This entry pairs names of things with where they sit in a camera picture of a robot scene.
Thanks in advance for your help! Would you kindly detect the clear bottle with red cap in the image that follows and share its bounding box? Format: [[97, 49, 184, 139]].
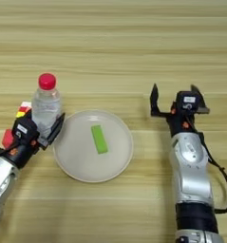
[[30, 72, 63, 140]]

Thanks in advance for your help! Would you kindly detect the green rectangular block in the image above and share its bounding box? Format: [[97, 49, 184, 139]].
[[90, 124, 109, 156]]

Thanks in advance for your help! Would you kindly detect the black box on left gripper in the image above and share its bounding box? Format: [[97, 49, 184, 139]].
[[11, 117, 41, 146]]

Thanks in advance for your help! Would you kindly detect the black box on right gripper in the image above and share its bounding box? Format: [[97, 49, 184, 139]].
[[175, 90, 202, 116]]

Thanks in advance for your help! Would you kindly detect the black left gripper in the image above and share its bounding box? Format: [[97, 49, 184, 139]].
[[0, 112, 66, 169]]

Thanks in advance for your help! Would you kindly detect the multicoloured puzzle cube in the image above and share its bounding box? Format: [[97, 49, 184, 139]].
[[15, 101, 33, 120]]

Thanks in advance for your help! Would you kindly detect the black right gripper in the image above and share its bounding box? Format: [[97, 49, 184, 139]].
[[149, 83, 212, 138]]

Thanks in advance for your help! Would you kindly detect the round white plate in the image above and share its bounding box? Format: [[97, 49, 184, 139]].
[[52, 109, 134, 184]]

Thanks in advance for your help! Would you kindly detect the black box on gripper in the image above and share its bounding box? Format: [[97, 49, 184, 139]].
[[175, 90, 202, 116], [11, 117, 41, 146]]

